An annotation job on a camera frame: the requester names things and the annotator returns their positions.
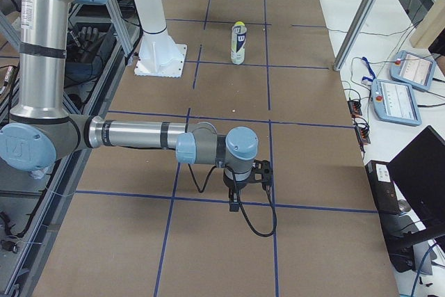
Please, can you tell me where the tennis ball can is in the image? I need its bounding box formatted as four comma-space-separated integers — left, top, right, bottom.
231, 25, 247, 65

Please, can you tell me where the orange black connector lower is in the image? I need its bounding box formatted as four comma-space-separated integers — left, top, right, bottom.
354, 123, 371, 145

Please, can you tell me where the orange black connector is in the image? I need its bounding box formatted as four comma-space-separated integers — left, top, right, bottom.
347, 99, 362, 117
354, 123, 371, 145

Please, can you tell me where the orange black connector upper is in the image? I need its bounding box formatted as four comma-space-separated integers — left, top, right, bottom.
347, 99, 362, 117

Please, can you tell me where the black computer box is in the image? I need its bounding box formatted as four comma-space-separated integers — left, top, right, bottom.
365, 161, 434, 275

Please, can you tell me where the black monitor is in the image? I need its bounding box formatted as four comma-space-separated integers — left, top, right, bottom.
387, 125, 444, 252

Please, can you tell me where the near teach pendant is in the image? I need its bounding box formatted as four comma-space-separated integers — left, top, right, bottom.
371, 79, 422, 127

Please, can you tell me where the teach pendant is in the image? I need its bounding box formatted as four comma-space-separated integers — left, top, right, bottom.
390, 50, 437, 92
371, 79, 422, 127

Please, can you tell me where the far teach pendant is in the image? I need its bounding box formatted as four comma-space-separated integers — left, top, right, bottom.
390, 50, 437, 92

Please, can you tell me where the wooden board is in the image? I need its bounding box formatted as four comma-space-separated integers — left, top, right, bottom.
410, 0, 444, 49

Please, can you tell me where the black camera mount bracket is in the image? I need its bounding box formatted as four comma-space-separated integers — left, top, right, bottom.
252, 159, 273, 193

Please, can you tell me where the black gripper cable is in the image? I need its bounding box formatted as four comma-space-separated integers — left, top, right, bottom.
187, 163, 278, 238

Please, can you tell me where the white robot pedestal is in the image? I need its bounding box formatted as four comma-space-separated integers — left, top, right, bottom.
134, 0, 187, 78

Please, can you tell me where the blue lanyard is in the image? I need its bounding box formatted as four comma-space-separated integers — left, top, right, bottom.
359, 56, 375, 85

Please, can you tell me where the aluminium frame post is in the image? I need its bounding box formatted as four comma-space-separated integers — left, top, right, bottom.
333, 0, 376, 72

